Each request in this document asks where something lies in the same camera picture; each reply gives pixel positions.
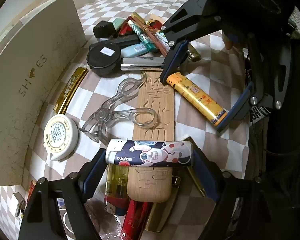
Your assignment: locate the silver metal bar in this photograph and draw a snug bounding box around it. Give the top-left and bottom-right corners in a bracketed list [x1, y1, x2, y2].
[120, 57, 165, 71]

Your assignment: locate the black small box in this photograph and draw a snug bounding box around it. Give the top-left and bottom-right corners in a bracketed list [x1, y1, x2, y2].
[93, 20, 116, 38]

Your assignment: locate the carved wooden comb board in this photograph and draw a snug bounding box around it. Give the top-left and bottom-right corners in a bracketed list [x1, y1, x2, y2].
[126, 71, 175, 203]

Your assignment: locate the black round container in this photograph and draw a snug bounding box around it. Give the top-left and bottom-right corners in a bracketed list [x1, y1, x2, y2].
[87, 41, 121, 77]

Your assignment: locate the gold harmonica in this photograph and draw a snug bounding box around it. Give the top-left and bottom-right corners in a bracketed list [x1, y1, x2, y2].
[53, 67, 88, 114]

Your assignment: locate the checkered bed sheet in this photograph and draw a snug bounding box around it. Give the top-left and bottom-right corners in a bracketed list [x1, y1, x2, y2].
[0, 0, 249, 239]

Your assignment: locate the clear plastic eyelash curler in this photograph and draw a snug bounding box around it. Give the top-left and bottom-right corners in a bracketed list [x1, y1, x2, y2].
[79, 71, 159, 146]

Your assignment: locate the white round tape measure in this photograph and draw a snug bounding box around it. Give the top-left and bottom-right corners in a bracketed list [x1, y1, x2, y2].
[43, 114, 78, 161]

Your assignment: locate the green white tube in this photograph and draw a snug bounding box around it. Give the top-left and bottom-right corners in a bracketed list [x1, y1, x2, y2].
[127, 20, 159, 53]

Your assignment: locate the brown wooden pen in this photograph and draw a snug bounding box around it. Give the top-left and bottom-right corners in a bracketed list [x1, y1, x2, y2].
[131, 12, 167, 56]

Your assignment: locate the astronaut print white lighter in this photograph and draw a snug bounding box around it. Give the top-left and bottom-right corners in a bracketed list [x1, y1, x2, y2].
[106, 139, 193, 168]

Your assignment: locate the large white shoe box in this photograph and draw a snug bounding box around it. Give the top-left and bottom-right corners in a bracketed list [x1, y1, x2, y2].
[0, 0, 85, 186]

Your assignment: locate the yellow transparent lighter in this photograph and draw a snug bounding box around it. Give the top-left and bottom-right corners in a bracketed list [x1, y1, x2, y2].
[104, 164, 129, 216]

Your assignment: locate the orange yellow lighter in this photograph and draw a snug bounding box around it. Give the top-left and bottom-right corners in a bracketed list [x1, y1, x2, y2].
[167, 72, 227, 126]

